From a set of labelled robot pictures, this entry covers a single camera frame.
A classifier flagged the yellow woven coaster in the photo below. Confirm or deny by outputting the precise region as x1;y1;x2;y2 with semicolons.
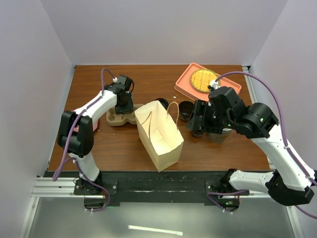
190;69;218;93

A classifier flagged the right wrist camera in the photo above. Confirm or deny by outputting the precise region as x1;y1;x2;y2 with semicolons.
208;79;221;92

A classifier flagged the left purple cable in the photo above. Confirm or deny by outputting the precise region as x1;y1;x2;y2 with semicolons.
52;68;117;214

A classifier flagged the salmon pink tray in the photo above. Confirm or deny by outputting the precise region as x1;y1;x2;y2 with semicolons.
174;63;242;101

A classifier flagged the cardboard cup carrier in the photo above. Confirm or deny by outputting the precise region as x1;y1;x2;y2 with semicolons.
106;104;143;126

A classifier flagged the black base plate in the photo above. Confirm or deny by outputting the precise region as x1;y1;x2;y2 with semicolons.
44;170;278;208

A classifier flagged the pink speckled plate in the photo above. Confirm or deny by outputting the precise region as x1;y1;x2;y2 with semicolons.
73;117;98;134

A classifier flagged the black cup lid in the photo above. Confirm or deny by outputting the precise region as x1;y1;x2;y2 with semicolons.
156;98;169;110

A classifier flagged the brown paper bag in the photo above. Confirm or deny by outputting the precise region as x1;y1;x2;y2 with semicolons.
135;101;184;172

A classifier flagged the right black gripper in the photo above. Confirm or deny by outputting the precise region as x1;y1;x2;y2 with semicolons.
185;98;233;134

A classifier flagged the white strip on floor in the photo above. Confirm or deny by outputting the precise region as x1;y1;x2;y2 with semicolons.
128;225;183;236

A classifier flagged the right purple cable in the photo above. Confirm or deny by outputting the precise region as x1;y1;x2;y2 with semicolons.
207;71;317;220

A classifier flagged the purple cable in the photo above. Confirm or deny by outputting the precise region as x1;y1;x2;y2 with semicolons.
207;71;317;220
52;68;117;214

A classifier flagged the black coffee cup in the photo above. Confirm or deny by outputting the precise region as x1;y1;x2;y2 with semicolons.
191;130;204;137
179;101;194;121

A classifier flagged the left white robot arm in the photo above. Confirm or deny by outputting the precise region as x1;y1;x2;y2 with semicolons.
53;75;135;195

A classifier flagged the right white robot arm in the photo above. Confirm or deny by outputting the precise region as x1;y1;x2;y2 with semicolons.
186;86;317;206

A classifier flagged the grey cup of stirrers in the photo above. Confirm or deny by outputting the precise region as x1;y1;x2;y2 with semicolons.
207;129;232;144

